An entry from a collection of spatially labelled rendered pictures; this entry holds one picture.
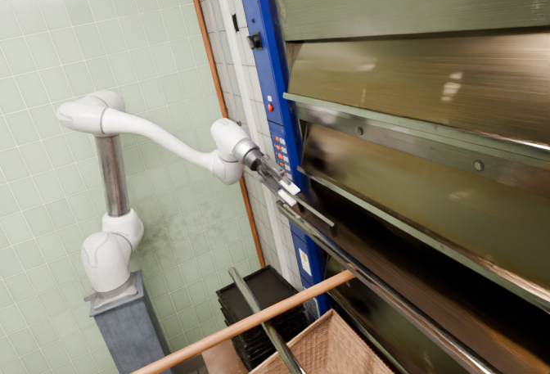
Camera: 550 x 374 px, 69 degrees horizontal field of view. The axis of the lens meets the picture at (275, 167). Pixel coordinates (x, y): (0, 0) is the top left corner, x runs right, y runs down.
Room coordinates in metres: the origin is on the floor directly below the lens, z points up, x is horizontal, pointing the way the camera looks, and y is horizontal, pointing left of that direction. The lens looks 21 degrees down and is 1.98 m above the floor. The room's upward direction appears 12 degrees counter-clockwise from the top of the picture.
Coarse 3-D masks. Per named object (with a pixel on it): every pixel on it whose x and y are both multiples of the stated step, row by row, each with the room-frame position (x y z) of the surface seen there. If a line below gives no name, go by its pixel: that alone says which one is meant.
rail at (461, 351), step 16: (288, 208) 1.19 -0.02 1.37; (304, 224) 1.06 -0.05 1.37; (320, 240) 0.97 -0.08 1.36; (352, 256) 0.85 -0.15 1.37; (368, 272) 0.78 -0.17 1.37; (384, 288) 0.71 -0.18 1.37; (400, 304) 0.66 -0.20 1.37; (416, 320) 0.62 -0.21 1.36; (432, 320) 0.59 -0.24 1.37; (448, 336) 0.55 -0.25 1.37; (464, 352) 0.51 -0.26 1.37; (480, 368) 0.48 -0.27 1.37; (496, 368) 0.47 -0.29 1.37
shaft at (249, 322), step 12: (336, 276) 1.00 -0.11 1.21; (348, 276) 1.00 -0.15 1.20; (312, 288) 0.97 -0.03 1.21; (324, 288) 0.97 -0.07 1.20; (288, 300) 0.94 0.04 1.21; (300, 300) 0.94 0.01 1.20; (264, 312) 0.91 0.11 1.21; (276, 312) 0.91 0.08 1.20; (240, 324) 0.89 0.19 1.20; (252, 324) 0.89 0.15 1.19; (216, 336) 0.86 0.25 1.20; (228, 336) 0.86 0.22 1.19; (192, 348) 0.84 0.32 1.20; (204, 348) 0.84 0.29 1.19; (168, 360) 0.81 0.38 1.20; (180, 360) 0.82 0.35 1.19; (144, 372) 0.79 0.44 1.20; (156, 372) 0.80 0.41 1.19
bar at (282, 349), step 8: (232, 272) 1.18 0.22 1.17; (240, 280) 1.13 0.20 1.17; (240, 288) 1.09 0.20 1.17; (248, 288) 1.08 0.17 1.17; (248, 296) 1.04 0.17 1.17; (248, 304) 1.02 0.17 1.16; (256, 304) 0.99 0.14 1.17; (256, 312) 0.96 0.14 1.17; (264, 328) 0.89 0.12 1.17; (272, 328) 0.88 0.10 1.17; (272, 336) 0.85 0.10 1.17; (280, 336) 0.84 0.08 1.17; (280, 344) 0.82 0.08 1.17; (280, 352) 0.79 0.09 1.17; (288, 352) 0.78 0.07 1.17; (288, 360) 0.76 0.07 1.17; (296, 360) 0.76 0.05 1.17; (288, 368) 0.75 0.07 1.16; (296, 368) 0.73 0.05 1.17
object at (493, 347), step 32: (320, 192) 1.25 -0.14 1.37; (320, 224) 1.06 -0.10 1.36; (352, 224) 1.01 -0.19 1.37; (384, 224) 0.96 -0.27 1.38; (384, 256) 0.83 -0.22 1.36; (416, 256) 0.80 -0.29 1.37; (448, 256) 0.76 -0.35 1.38; (416, 288) 0.70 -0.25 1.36; (448, 288) 0.67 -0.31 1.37; (480, 288) 0.65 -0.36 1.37; (448, 320) 0.60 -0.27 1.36; (480, 320) 0.58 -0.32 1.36; (512, 320) 0.55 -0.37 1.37; (544, 320) 0.53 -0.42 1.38; (448, 352) 0.55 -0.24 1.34; (480, 352) 0.52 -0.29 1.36; (512, 352) 0.50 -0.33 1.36; (544, 352) 0.48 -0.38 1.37
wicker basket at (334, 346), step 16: (320, 320) 1.24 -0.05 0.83; (336, 320) 1.22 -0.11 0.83; (304, 336) 1.22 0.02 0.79; (320, 336) 1.24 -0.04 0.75; (336, 336) 1.21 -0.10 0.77; (352, 336) 1.13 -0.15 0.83; (304, 352) 1.21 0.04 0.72; (320, 352) 1.23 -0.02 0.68; (336, 352) 1.19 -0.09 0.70; (352, 352) 1.11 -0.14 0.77; (368, 352) 1.03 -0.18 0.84; (256, 368) 1.14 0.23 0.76; (272, 368) 1.16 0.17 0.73; (304, 368) 1.21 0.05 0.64; (320, 368) 1.23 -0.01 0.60; (336, 368) 1.18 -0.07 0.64; (352, 368) 1.10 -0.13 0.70; (368, 368) 1.03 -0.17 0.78; (384, 368) 0.96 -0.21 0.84
